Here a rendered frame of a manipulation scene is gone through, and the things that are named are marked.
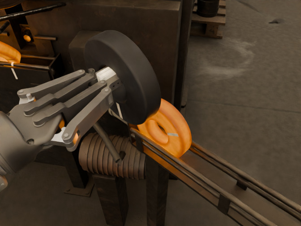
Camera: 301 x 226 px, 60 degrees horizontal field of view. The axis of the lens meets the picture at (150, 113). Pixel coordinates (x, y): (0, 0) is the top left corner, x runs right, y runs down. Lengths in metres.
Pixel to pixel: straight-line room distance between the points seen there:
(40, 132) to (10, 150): 0.04
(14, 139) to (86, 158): 0.51
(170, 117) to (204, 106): 1.18
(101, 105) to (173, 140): 0.26
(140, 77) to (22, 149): 0.17
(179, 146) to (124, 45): 0.29
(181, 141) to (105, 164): 0.32
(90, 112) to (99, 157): 0.48
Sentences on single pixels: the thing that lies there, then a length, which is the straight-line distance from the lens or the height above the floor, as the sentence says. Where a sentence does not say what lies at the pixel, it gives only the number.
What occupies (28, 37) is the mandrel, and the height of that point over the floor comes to 0.74.
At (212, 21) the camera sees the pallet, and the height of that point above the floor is 0.14.
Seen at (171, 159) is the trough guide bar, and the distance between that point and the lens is 0.61.
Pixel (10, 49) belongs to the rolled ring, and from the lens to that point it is 0.86.
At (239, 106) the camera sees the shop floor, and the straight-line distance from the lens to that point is 1.78.
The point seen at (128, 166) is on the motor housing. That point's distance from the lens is 0.80.
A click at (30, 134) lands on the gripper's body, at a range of 0.35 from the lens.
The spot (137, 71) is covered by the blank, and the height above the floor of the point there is 0.96.
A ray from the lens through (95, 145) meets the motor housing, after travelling 0.82.
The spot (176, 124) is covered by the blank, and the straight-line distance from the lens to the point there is 0.54.
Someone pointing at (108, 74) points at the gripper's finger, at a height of 0.94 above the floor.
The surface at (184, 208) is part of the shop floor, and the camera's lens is 1.29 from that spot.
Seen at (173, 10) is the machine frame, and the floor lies 0.87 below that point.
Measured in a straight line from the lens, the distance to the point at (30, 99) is 0.40.
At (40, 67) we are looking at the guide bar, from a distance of 0.85.
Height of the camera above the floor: 1.17
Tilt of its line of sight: 45 degrees down
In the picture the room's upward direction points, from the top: straight up
